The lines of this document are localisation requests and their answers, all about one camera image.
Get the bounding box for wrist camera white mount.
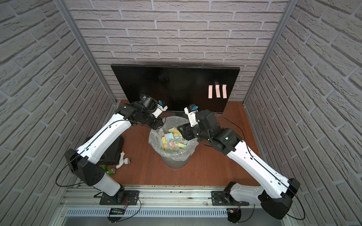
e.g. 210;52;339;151
152;100;168;118
184;104;198;127

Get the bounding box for mesh waste bin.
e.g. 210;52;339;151
158;115;196;169

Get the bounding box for small electronics board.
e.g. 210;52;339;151
227;209;242;224
107;208;126;223

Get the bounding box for pink sticky note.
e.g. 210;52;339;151
208;85;213;99
222;84;227;99
215;84;221;98

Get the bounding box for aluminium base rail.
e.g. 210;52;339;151
48;185;300;226

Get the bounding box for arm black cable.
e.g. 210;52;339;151
217;115;306;221
55;119;167;187

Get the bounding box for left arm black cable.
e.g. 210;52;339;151
55;119;167;187

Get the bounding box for left small electronics board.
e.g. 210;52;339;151
107;208;126;223

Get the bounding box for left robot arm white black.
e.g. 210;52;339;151
65;95;167;197

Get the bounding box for pink sticky note right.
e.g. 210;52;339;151
222;84;227;99

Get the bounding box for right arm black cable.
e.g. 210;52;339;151
217;115;306;221

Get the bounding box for pile of coloured sticky notes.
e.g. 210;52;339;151
161;128;188;153

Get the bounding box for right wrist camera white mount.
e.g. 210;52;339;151
184;104;198;127

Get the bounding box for pink sticky note middle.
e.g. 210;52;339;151
215;84;221;98

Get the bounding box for black AOC monitor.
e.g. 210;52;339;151
111;64;240;113

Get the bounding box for right small electronics board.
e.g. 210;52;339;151
227;209;242;224

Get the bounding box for aluminium corner frame post right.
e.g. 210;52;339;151
242;0;298;105

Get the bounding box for pink sticky note left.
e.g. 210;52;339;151
208;85;213;99

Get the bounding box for green plastic fitting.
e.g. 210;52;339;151
102;164;116;176

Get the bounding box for white plastic pipe fitting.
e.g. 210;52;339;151
116;152;131;169

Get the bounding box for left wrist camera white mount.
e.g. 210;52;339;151
152;100;168;118

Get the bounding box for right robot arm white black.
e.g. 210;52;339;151
178;105;300;219

